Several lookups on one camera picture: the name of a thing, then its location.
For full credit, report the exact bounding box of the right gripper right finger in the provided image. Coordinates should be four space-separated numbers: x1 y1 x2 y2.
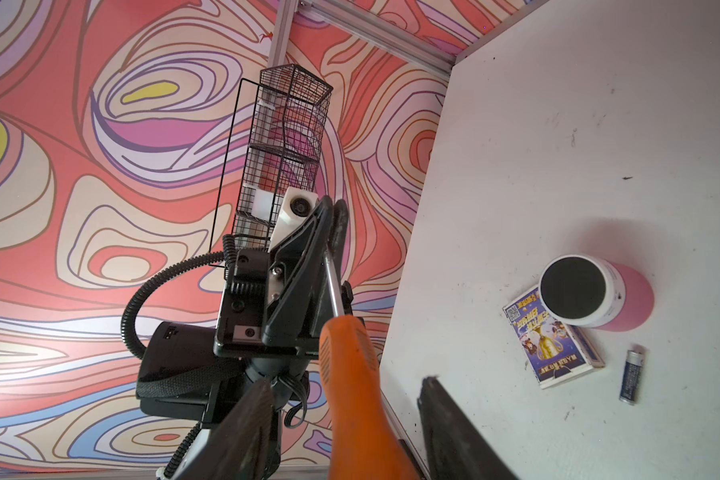
417 376 516 479

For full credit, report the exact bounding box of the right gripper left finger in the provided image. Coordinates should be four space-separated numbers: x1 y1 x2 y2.
176 379 274 480

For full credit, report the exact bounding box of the purple card box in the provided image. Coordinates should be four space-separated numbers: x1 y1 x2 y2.
502 287 605 389

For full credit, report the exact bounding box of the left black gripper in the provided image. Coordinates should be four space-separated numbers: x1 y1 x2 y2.
214 196 350 360

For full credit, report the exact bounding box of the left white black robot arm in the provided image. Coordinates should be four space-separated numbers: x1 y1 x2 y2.
120 197 352 479

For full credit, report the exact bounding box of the orange handled screwdriver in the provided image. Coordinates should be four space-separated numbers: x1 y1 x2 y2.
319 251 420 479

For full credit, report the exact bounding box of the black wire basket on left wall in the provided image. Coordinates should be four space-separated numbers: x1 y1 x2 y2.
224 64 333 250

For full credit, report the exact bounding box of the pink round speaker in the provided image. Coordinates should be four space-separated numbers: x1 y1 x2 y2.
538 254 655 332

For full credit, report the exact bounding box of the AAA battery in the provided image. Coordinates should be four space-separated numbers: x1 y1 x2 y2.
619 345 645 406

